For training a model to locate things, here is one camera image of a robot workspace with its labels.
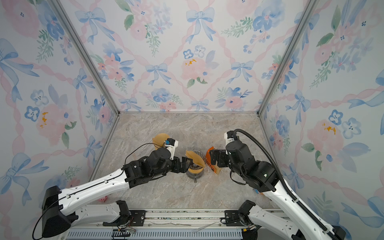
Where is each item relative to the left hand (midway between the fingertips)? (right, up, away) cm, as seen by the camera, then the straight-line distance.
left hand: (187, 159), depth 71 cm
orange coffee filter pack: (+16, -9, +18) cm, 25 cm away
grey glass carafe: (+3, -11, +10) cm, 15 cm away
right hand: (+14, +5, -3) cm, 15 cm away
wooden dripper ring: (+4, -8, +9) cm, 13 cm away
